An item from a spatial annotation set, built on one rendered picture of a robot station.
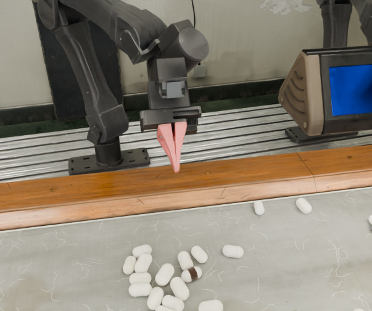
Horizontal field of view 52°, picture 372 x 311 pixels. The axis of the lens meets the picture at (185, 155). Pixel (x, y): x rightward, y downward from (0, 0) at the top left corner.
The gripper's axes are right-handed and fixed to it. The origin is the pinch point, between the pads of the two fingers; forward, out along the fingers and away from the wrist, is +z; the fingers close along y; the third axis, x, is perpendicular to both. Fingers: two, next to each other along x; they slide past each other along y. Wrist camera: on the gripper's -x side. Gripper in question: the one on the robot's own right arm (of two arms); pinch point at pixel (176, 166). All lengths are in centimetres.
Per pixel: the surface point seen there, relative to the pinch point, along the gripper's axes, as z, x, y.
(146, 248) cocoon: 12.4, 2.7, -6.2
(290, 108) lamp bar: 1.7, -26.3, 9.4
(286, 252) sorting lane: 16.1, 2.0, 16.6
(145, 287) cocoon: 18.1, -2.2, -7.1
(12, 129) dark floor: -79, 178, -79
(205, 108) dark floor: -85, 184, 48
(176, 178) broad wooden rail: -0.9, 12.9, 1.3
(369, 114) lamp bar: 4.3, -29.9, 15.2
